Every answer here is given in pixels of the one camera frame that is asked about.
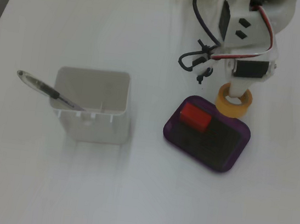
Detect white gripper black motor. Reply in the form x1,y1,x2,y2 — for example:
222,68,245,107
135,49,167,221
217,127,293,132
214,30,282,105

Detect yellow tape roll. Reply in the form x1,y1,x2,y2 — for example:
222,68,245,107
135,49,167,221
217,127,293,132
213,81,255,121

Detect purple plastic tray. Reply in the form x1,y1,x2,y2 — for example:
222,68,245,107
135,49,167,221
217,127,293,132
158,92,256,176

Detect white square plastic box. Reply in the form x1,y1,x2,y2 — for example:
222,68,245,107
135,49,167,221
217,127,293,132
47,63,138,148

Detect red rectangular block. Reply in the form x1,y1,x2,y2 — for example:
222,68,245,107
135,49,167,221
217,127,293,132
178,102,214,134

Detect clear black ballpoint pen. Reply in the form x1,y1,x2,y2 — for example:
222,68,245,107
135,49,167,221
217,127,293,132
13,69,90,112

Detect red white servo cable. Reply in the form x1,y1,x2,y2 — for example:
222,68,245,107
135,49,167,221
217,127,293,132
207,0,281,71

